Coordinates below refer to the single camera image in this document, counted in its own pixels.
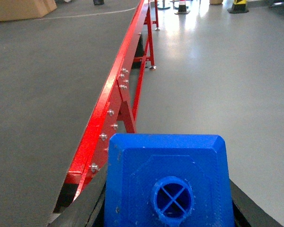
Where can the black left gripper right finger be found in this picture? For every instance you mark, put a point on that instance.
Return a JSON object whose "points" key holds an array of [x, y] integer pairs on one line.
{"points": [[247, 213]]}

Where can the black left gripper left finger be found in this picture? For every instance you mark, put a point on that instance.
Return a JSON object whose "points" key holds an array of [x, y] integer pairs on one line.
{"points": [[86, 210]]}

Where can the blue rectangular plastic part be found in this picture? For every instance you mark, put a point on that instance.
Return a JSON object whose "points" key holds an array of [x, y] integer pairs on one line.
{"points": [[168, 180]]}

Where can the yellow black traffic cone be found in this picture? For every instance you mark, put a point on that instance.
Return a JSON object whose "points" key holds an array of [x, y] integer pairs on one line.
{"points": [[238, 7]]}

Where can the small black box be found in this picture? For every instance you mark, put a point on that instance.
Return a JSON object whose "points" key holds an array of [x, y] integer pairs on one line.
{"points": [[98, 2]]}

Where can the large cardboard box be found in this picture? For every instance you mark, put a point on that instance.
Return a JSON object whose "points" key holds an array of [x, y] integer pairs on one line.
{"points": [[25, 9]]}

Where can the red metal table frame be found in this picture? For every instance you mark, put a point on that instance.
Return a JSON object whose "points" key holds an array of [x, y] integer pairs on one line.
{"points": [[118, 101]]}

